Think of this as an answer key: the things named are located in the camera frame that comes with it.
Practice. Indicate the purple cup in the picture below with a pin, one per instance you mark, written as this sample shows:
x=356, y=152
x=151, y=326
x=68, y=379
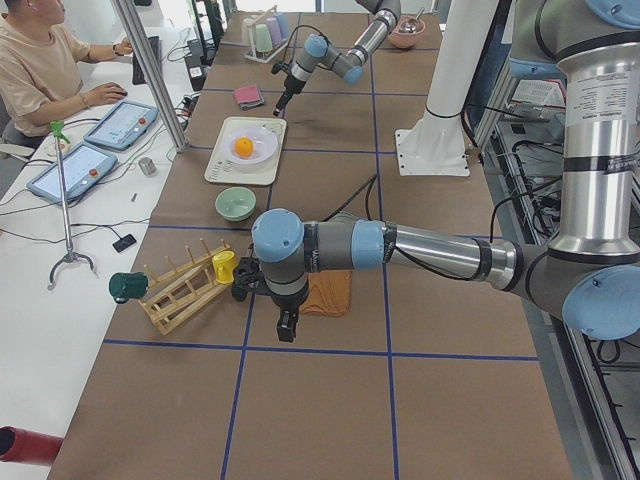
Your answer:
x=274, y=30

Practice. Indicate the green bowl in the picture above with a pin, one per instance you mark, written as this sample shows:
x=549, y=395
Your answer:
x=235, y=204

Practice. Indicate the dark green cup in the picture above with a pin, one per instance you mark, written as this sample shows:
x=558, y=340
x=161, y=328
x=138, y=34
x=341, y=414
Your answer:
x=126, y=286

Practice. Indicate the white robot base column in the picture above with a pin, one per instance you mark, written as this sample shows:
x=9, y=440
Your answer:
x=435, y=145

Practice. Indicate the metal grabber stand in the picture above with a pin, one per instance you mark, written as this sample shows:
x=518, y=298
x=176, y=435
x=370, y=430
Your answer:
x=71, y=255

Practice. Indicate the metal scoop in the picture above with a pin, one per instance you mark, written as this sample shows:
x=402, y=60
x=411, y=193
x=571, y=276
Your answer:
x=412, y=24

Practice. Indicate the seated person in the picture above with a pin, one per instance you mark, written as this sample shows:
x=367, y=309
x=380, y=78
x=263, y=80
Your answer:
x=40, y=81

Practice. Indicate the white cup rack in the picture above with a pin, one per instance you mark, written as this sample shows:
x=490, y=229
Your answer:
x=248, y=32

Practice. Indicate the pink bowl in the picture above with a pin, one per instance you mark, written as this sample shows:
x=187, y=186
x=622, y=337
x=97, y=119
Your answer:
x=402, y=38

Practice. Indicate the black small device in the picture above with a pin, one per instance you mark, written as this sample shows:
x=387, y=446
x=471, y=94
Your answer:
x=124, y=243

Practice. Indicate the orange fruit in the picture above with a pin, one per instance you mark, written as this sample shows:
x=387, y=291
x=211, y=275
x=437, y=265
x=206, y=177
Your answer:
x=244, y=147

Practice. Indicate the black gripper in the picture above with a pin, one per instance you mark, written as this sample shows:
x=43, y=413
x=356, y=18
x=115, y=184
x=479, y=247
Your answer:
x=287, y=303
x=289, y=89

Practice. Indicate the pink cloth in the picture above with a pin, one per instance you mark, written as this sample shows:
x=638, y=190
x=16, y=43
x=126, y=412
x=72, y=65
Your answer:
x=247, y=94

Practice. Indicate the far blue teach pendant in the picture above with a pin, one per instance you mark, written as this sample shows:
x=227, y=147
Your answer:
x=122, y=126

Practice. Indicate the red cylinder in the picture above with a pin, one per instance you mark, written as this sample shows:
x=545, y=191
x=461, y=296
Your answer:
x=29, y=447

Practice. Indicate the white round plate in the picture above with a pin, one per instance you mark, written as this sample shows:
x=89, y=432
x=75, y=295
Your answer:
x=265, y=145

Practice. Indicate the yellow mug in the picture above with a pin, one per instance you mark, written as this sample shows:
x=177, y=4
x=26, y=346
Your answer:
x=225, y=263

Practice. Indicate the blue teach pendant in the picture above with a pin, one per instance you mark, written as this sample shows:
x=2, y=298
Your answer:
x=84, y=165
x=122, y=126

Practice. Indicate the wooden cutting board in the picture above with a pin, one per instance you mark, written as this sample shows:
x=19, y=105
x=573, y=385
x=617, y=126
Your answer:
x=329, y=293

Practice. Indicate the aluminium frame post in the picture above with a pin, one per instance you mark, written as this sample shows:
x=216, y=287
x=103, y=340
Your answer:
x=135, y=31

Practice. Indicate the small metal cylinder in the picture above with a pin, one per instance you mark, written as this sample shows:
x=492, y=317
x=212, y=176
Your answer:
x=147, y=166

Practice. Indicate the wooden drying rack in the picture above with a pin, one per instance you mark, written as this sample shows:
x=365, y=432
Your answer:
x=182, y=283

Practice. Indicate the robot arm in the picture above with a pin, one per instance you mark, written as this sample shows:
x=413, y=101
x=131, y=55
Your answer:
x=587, y=275
x=318, y=51

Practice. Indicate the grey cloth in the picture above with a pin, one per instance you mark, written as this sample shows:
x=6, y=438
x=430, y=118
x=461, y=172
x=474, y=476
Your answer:
x=251, y=105

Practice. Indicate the near blue teach pendant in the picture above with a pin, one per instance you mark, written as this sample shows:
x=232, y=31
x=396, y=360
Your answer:
x=84, y=165

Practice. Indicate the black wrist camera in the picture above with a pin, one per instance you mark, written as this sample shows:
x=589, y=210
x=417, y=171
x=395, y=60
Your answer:
x=248, y=278
x=281, y=66

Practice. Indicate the blue cup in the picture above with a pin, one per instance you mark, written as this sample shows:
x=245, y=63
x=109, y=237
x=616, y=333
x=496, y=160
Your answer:
x=283, y=24

